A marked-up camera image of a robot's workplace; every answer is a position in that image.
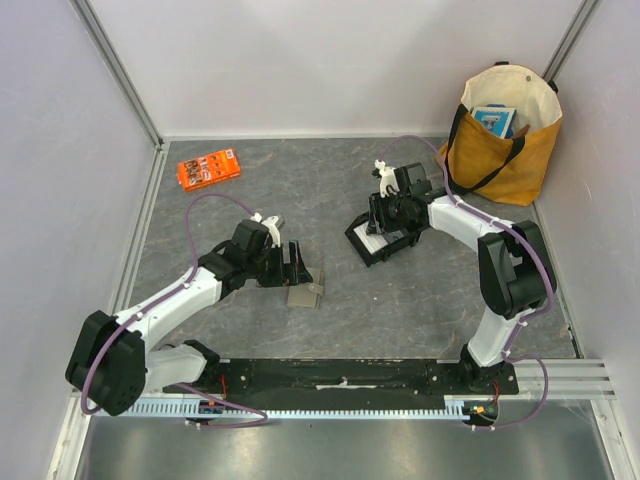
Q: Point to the yellow canvas tote bag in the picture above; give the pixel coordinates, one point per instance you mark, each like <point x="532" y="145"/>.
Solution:
<point x="503" y="170"/>

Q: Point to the blue book in bag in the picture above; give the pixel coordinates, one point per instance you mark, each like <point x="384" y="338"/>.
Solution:
<point x="497" y="119"/>

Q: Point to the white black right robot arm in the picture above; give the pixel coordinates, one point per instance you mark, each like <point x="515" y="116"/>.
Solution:
<point x="515" y="275"/>

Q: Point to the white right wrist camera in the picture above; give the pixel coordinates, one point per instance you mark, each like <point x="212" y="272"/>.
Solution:
<point x="387" y="180"/>

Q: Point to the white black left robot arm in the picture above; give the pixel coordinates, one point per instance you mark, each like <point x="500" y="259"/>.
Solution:
<point x="116" y="358"/>

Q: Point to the beige leather card holder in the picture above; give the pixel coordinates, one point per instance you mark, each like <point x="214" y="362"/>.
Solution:
<point x="308" y="295"/>

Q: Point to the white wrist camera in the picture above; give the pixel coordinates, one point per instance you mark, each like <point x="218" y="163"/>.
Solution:
<point x="273" y="224"/>
<point x="387" y="180"/>

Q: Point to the white card stack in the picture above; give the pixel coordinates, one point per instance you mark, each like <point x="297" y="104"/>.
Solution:
<point x="371" y="243"/>

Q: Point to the orange card box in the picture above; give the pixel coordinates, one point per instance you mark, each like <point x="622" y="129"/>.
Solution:
<point x="207" y="170"/>

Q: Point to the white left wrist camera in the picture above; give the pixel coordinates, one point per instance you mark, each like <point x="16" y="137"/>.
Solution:
<point x="273" y="224"/>

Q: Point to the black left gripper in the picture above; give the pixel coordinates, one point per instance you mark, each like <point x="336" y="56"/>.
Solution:
<point x="293" y="273"/>

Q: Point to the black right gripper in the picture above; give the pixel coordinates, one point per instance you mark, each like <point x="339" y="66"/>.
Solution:
<point x="378" y="220"/>

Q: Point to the black card tray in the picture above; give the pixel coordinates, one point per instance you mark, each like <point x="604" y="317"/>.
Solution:
<point x="397" y="241"/>

